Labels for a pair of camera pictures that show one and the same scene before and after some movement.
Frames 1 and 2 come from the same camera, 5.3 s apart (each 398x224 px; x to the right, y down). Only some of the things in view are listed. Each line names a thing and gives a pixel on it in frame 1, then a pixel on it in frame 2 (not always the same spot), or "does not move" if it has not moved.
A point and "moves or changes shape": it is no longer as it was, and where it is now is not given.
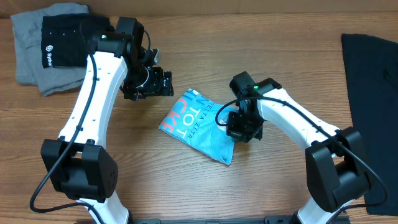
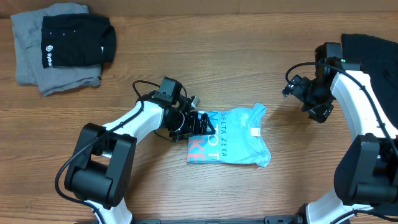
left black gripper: x=160 y=85 to x=192 y=129
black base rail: x=268 y=219 does not move
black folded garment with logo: x=65 y=38 does not move
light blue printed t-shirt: x=193 y=118 moves or changes shape
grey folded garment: x=27 y=31 does not move
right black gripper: x=237 y=129 to x=302 y=94
